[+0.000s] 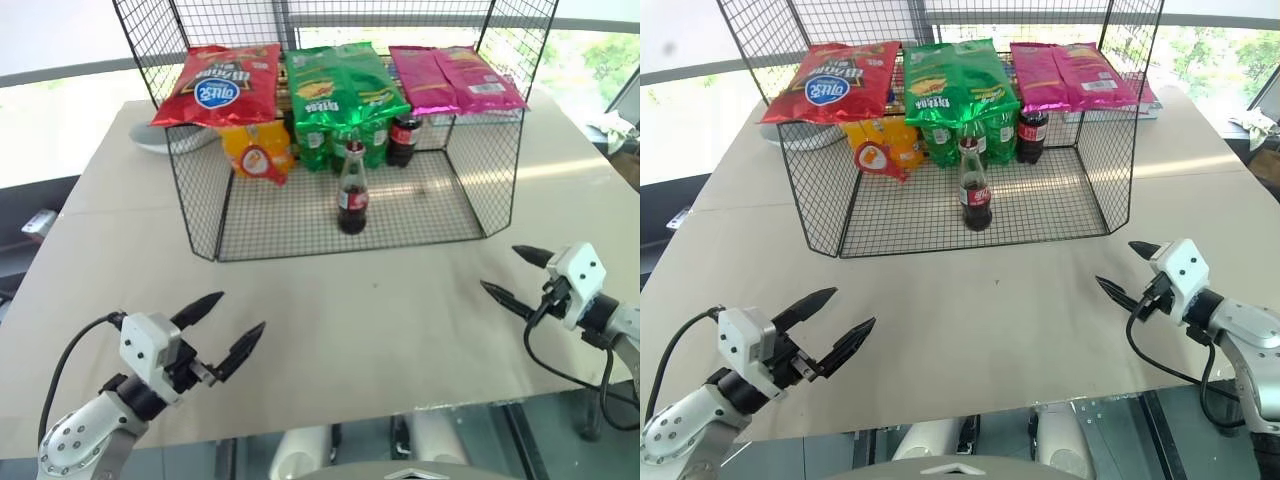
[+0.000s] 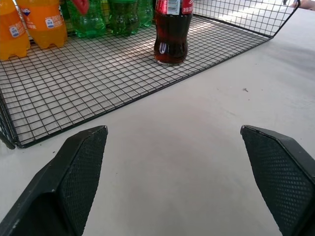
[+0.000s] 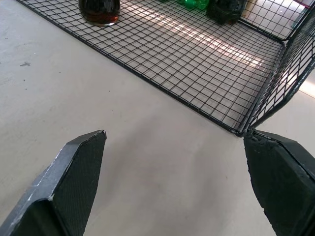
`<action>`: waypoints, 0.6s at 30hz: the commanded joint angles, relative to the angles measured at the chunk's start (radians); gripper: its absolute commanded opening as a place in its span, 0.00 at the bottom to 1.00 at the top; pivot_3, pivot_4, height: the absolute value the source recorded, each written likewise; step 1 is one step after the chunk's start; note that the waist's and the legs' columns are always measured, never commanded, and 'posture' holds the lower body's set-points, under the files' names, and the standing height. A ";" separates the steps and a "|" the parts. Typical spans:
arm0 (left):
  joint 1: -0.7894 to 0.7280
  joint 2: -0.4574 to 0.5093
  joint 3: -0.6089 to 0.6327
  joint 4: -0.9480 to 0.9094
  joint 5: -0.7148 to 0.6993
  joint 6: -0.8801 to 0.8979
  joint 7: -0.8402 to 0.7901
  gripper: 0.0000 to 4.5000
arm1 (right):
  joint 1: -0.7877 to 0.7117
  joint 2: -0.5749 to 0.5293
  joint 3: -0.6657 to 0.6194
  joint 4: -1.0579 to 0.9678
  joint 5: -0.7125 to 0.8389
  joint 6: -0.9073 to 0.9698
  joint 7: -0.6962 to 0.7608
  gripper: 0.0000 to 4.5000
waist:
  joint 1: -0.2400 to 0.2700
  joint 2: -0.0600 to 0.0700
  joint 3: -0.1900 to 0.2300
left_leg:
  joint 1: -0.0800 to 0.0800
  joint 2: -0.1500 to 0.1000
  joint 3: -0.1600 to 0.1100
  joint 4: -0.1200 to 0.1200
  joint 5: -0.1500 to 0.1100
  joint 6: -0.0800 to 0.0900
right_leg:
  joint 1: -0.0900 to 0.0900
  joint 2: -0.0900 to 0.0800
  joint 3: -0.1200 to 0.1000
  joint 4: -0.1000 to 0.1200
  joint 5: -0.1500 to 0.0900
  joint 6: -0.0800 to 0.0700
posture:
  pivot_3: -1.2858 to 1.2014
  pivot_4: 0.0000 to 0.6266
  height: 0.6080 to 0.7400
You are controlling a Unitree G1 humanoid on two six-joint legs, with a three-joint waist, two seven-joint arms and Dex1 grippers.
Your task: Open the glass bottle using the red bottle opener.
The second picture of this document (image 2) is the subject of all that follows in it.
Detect cola bottle with red label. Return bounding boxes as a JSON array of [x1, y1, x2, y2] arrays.
[[153, 0, 194, 66]]

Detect green soda bottle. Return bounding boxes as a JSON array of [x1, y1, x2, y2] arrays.
[[107, 0, 139, 37], [137, 0, 155, 28], [66, 0, 107, 38]]

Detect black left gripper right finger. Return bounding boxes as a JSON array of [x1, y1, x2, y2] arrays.
[[240, 124, 315, 236]]

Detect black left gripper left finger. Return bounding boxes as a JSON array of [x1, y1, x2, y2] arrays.
[[0, 125, 109, 236]]

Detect orange soda bottle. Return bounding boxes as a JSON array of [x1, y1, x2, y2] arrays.
[[16, 0, 68, 50], [0, 0, 32, 61]]

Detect black wire mesh rack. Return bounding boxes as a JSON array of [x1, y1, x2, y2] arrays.
[[0, 0, 301, 150]]

